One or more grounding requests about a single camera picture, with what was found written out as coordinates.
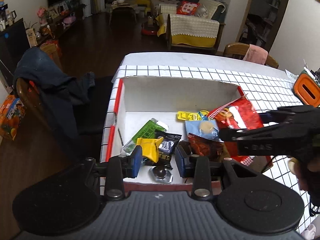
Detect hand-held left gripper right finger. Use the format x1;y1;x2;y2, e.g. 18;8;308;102
174;144;253;202

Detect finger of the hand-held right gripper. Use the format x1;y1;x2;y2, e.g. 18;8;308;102
219;122;314;142
259;104;319;125

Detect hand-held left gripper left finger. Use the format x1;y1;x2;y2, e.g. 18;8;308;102
81;144;143;202

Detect red snack packet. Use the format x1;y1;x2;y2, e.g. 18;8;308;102
207;94;273;167

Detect black snack packet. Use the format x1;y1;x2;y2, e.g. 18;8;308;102
144;131;182;170

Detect chocolate ball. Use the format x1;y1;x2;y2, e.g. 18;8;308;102
149;165;173;183

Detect brown foil snack packet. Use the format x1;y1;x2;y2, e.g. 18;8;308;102
187;133;225;162

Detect green foil snack packet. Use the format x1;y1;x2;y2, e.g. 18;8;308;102
122;119;168;155

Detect light blue cookie packet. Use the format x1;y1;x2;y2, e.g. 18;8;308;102
184;119;220;140

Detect yellow blue cartoon snack packet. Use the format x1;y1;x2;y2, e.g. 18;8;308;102
177;109;210;122

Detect red and white cardboard box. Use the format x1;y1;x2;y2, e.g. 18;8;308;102
99;76;274;195

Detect person's right hand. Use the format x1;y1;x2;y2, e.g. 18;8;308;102
287;157;312;194

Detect dark brown snack packet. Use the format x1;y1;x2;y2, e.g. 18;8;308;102
178;140;194;155

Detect orange tissue box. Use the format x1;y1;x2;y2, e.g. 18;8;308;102
293;67;320;105

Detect pink towel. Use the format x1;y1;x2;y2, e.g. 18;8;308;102
242;44;268;65

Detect wooden dining chair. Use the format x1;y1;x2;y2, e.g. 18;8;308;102
223;42;279;69

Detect wooden sofa with cream cover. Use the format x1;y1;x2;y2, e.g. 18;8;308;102
156;12;225;53

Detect dark blue jacket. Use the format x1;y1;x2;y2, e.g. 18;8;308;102
13;47;95;140

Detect grey cushion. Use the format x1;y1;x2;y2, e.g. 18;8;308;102
194;5;210;18

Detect wooden chair with black seat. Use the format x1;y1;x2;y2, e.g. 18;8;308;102
15;76;114;140

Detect orange printed carton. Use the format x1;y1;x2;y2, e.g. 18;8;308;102
0;95;26;140

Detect red toy car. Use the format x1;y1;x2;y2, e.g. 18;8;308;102
141;21;158;35

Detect red printed cushion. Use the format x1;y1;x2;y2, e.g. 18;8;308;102
176;1;200;15

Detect orange cartons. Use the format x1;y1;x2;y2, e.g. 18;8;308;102
39;39;62;65

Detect coffee table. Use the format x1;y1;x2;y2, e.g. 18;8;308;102
109;0;138;23

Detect dark television console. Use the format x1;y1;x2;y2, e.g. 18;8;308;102
47;6;84;34

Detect black cabinet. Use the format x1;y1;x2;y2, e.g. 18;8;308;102
0;17;31;78

